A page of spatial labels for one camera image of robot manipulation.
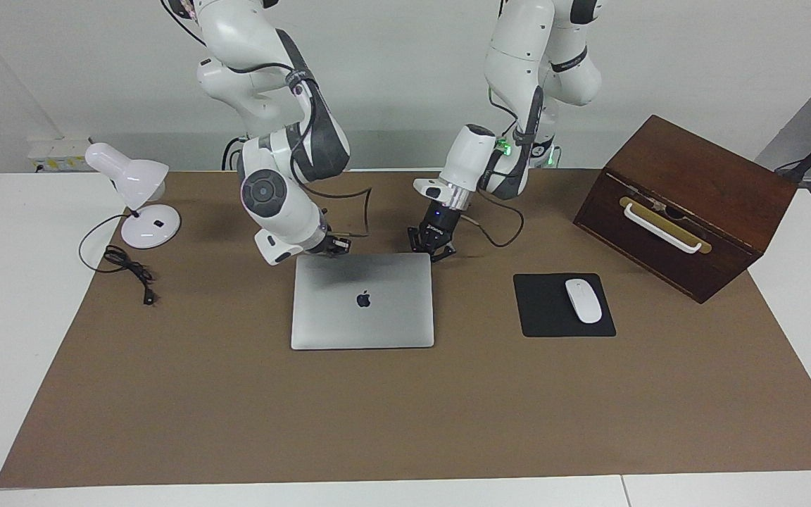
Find silver grey laptop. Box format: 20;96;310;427
290;252;436;351

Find black mouse pad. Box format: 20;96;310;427
513;273;617;338

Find white computer mouse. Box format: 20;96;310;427
565;278;603;325

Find brown table mat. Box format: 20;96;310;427
0;169;811;489

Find white desk lamp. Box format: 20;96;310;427
84;142;182;249

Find dark brown wooden box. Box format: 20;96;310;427
573;115;798;304

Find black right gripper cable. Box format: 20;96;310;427
286;63;372;239

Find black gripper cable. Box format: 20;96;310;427
456;187;524;249
286;63;372;239

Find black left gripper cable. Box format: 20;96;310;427
456;187;524;249

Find black right arm base cable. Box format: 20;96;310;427
221;136;246;172

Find black lamp power cable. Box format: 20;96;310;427
79;213;158;306

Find white box handle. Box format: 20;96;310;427
624;203;703;254

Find brass handle plate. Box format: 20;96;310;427
619;196;712;255

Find white wall power strip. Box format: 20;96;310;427
27;137;94;174

